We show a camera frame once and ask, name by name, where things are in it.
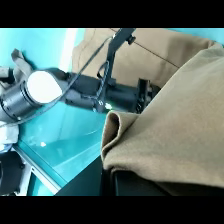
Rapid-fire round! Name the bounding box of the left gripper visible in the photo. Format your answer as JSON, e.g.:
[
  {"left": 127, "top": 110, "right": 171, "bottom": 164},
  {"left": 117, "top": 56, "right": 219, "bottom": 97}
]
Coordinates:
[{"left": 99, "top": 75, "right": 162, "bottom": 115}]

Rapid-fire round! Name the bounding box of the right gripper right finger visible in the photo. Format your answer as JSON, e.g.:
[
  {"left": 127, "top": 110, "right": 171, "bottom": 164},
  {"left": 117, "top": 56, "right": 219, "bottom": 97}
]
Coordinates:
[{"left": 113, "top": 169, "right": 172, "bottom": 197}]

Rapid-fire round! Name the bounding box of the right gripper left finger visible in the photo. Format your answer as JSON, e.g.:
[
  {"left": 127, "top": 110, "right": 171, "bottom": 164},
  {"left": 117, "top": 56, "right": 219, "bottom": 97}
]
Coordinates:
[{"left": 55, "top": 155, "right": 104, "bottom": 197}]

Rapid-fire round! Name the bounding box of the tan shirt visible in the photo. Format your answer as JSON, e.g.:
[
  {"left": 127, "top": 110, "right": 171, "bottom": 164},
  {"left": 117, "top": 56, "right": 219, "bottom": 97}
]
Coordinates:
[{"left": 71, "top": 27, "right": 224, "bottom": 197}]

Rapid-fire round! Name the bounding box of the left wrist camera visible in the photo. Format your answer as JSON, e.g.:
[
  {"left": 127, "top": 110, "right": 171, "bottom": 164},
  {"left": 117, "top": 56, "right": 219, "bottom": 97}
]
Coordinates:
[{"left": 97, "top": 27, "right": 137, "bottom": 112}]

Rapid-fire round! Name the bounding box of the silver frame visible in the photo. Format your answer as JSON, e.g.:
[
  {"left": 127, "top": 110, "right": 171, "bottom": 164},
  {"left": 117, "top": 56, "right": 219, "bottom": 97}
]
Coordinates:
[{"left": 13, "top": 143, "right": 64, "bottom": 197}]

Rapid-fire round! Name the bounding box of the black cable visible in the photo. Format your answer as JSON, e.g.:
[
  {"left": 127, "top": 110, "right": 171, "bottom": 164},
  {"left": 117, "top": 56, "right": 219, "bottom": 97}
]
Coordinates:
[{"left": 0, "top": 35, "right": 114, "bottom": 129}]

